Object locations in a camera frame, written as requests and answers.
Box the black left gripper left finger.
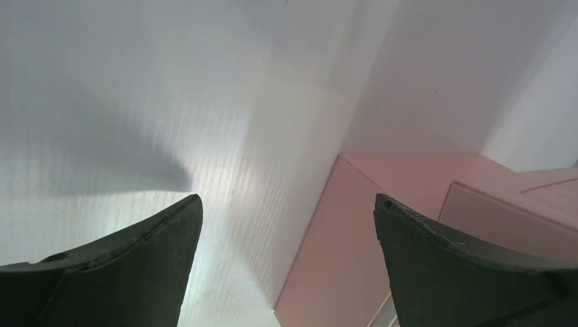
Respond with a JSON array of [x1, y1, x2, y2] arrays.
[[1, 194, 203, 326]]

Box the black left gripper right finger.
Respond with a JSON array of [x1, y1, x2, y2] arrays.
[[374, 193, 577, 326]]

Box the pink jewelry box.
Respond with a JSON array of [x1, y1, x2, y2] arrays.
[[275, 155, 577, 326]]

